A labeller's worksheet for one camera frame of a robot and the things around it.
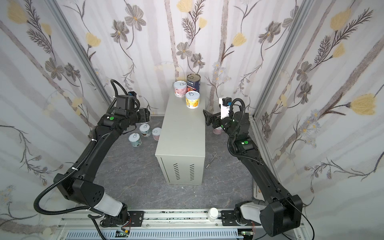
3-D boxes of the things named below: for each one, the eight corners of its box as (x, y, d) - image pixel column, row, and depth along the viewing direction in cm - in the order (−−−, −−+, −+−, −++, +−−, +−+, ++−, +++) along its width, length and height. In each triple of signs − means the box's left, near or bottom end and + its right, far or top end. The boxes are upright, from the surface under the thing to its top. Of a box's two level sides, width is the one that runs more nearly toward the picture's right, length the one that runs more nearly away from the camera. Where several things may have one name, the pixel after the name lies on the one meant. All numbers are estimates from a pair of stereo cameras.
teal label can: (129, 147, 104) (126, 142, 99) (132, 138, 109) (129, 133, 104) (141, 147, 104) (138, 142, 99) (143, 138, 109) (141, 133, 104)
